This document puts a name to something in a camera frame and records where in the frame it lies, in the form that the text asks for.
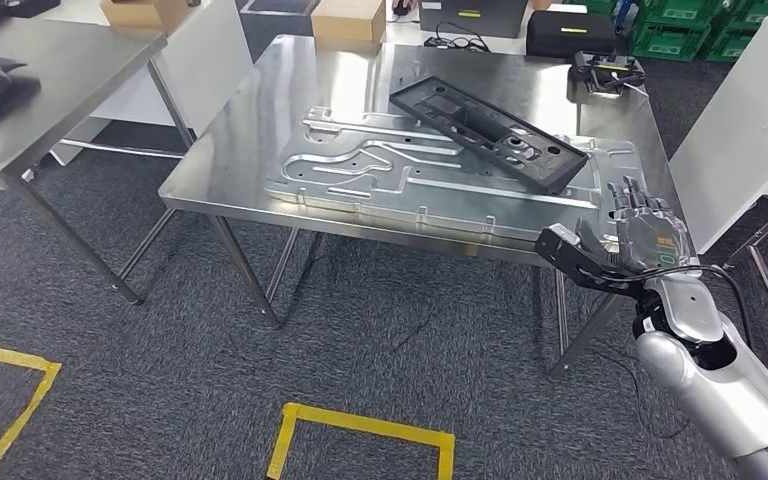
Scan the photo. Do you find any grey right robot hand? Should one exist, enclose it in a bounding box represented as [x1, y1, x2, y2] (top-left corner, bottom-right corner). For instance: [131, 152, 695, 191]
[576, 175, 700, 277]

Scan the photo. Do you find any black plastic plate frame part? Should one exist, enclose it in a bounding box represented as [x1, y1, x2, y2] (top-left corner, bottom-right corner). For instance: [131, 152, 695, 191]
[389, 74, 589, 197]

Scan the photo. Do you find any steel workbench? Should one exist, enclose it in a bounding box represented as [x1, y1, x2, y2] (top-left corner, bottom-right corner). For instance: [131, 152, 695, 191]
[0, 16, 196, 306]
[158, 33, 687, 382]

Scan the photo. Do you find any white side table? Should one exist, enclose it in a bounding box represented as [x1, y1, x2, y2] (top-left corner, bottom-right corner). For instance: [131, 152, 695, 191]
[668, 16, 768, 376]

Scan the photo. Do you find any black remote controller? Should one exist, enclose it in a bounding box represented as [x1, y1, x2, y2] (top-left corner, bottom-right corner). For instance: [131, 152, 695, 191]
[569, 50, 648, 99]

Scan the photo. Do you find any black carrying case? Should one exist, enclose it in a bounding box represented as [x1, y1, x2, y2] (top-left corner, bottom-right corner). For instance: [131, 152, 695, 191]
[526, 9, 617, 60]

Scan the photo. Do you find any stamped sheet metal panel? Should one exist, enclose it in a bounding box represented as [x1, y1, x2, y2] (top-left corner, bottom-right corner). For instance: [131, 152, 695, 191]
[264, 105, 644, 243]

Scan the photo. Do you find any grey laptop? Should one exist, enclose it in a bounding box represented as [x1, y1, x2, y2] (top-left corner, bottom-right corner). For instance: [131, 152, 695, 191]
[418, 0, 531, 39]

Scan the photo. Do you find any white desk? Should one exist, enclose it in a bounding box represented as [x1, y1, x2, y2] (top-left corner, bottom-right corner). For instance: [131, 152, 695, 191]
[383, 0, 591, 58]

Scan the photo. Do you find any cardboard box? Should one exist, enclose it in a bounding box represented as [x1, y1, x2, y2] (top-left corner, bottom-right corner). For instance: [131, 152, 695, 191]
[100, 0, 190, 34]
[311, 0, 387, 44]

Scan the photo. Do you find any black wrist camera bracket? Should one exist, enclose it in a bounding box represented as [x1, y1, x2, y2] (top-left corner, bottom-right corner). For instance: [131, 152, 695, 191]
[533, 228, 650, 298]

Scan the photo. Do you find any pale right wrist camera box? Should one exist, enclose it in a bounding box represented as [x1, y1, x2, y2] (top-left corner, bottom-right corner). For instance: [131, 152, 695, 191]
[546, 223, 584, 250]

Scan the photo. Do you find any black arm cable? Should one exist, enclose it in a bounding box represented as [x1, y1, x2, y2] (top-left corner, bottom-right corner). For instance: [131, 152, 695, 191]
[595, 263, 756, 352]

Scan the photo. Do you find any black power adapter with cable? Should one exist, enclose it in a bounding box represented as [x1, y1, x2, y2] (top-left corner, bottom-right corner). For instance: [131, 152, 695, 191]
[423, 21, 491, 53]

